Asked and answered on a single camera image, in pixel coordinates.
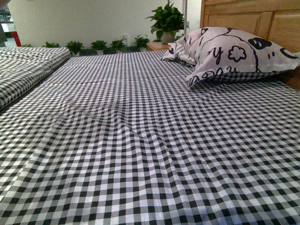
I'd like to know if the folded checkered quilt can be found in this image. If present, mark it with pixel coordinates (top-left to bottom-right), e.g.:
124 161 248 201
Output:
0 47 70 109

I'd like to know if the black white checkered bedsheet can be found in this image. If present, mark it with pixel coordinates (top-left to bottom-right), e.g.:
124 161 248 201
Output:
0 52 300 225

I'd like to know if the far wooden nightstand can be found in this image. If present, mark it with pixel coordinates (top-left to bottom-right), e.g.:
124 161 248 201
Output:
147 42 171 51

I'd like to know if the small potted plant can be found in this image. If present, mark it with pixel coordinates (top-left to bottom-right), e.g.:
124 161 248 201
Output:
43 42 60 48
91 40 107 55
135 35 150 52
66 41 84 56
110 39 127 53

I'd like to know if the large potted green plant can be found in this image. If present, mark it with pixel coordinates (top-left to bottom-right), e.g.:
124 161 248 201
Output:
146 3 184 44

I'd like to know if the white cartoon print pillow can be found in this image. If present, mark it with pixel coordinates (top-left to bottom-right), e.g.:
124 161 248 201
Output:
162 27 300 87

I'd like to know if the wooden headboard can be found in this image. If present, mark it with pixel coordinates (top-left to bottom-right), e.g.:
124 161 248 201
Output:
199 0 300 91

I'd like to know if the grey metal pole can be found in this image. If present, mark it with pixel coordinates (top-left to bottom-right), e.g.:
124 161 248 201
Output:
182 0 188 36

